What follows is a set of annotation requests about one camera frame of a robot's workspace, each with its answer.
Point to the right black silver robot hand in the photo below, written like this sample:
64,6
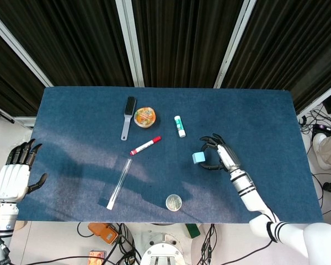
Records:
227,157

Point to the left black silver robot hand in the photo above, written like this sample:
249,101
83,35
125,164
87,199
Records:
12,179

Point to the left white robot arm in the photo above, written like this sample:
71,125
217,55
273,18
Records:
1,220

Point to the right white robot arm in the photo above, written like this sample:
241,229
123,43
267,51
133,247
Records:
251,196

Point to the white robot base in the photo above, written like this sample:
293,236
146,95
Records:
161,248

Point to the light blue cube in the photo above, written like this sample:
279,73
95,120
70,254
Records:
198,158

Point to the white green glue stick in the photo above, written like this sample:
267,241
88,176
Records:
180,126

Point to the blue fabric table cloth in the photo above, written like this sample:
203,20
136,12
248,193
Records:
165,176

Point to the green block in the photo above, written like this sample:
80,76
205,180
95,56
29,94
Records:
192,230

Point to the red white marker pen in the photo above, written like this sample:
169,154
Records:
144,146

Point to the orange fruit jelly cup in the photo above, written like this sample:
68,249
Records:
145,117

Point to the dark pleated curtain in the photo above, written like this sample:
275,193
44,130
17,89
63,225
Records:
71,41
8,82
187,41
292,47

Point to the glass test tube white stopper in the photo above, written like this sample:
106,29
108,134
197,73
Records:
110,204

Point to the person leg white shoe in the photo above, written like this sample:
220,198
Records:
328,149

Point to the black power strip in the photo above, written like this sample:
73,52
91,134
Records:
326,129

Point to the orange device box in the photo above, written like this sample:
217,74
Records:
103,233

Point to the grey brush black bristles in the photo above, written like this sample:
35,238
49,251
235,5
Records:
125,127

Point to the printed cardboard box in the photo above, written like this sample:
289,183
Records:
96,257

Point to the white frame post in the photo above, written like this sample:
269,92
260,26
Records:
131,44
317,99
19,49
234,44

